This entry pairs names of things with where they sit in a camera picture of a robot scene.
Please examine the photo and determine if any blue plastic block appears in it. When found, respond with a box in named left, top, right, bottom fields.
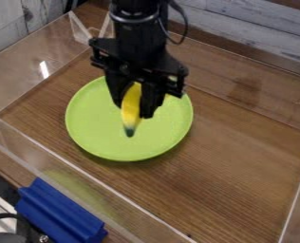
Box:
left=15, top=178, right=108, bottom=243

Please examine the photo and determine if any black cable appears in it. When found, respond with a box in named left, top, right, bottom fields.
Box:
left=0, top=212, right=31, bottom=243

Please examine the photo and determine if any green round plate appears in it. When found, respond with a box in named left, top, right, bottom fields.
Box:
left=64, top=77, right=194, bottom=162

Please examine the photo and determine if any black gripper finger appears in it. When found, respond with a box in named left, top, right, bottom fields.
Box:
left=104, top=69, right=134, bottom=107
left=139, top=82, right=166, bottom=119

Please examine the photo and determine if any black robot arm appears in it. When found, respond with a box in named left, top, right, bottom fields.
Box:
left=88, top=0, right=187, bottom=119

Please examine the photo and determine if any yellow toy banana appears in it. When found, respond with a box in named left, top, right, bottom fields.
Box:
left=120, top=83, right=140, bottom=138

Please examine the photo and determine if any clear acrylic enclosure wall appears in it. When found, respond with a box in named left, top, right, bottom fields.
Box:
left=0, top=17, right=300, bottom=243

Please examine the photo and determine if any clear acrylic corner bracket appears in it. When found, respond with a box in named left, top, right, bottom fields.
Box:
left=68, top=11, right=114, bottom=45

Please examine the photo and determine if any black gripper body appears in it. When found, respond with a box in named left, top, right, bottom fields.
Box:
left=88, top=15, right=187, bottom=98

